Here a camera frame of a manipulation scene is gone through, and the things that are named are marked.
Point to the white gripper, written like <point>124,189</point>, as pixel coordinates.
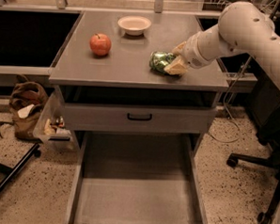
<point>194,55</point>

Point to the green crushed can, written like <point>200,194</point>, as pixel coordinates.
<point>159,60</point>

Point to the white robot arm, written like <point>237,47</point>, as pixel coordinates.
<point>241,29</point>

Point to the grey cabinet counter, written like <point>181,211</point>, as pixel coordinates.
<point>127,64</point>

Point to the closed top drawer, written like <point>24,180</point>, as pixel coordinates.
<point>109,117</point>

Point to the open grey drawer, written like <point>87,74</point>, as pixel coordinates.
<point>135,179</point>

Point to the white bowl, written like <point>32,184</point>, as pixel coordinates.
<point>134,25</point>

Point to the red apple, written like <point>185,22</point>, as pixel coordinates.
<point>100,44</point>

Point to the clear plastic bin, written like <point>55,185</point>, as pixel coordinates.
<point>51,129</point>

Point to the brown fabric bag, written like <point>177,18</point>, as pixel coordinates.
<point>27,100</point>

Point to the black metal stand leg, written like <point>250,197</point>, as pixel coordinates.
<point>9,173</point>

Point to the black drawer handle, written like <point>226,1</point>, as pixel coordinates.
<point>139,117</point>

